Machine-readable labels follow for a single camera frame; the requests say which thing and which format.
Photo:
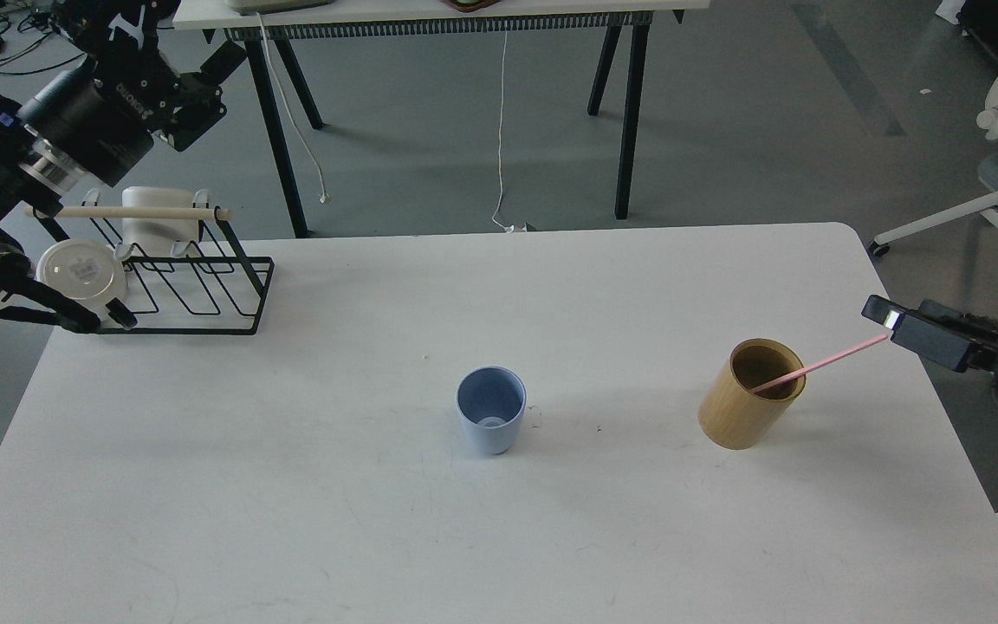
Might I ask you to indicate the background table with black legs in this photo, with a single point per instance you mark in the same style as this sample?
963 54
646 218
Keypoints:
292 20

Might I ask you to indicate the blue plastic cup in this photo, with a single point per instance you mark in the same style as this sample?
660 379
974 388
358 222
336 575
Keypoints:
490 402

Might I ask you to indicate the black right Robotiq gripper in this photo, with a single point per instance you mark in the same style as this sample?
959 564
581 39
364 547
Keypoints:
954 339

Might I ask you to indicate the white cup in rack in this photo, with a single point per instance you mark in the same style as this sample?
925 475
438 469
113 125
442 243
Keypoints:
161 238

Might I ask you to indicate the pink chopstick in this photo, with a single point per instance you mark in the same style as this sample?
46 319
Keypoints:
804 371

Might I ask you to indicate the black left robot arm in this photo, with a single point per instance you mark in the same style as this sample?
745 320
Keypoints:
34 173

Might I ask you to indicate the bamboo cylinder holder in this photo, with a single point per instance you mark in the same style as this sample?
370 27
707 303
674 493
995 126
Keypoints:
732 414

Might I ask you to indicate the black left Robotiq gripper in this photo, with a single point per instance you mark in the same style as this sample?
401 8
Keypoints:
103 112

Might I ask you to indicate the black wire dish rack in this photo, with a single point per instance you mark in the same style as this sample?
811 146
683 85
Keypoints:
221 290

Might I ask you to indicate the white bowl in rack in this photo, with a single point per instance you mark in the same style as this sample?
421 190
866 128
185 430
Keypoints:
85 272

